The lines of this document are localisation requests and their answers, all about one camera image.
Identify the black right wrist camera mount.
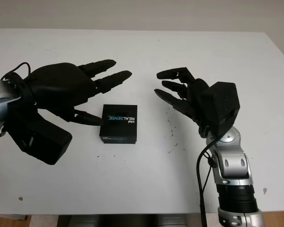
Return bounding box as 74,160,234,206
200,81,241,138

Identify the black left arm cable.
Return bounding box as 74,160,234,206
0,62,37,109

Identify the dark grey robot torso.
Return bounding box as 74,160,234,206
58,214,204,227

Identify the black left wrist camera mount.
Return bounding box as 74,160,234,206
6,107,73,166

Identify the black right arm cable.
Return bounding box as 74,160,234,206
196,136,220,227

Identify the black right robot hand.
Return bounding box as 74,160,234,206
154,67,215,139

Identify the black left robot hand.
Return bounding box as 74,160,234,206
18,59,133,126

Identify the black RealSense box lid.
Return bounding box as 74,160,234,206
99,104,138,138

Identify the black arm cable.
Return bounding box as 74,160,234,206
0,62,37,109
196,136,220,227

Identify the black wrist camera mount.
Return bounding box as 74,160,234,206
200,81,241,138
6,107,73,166

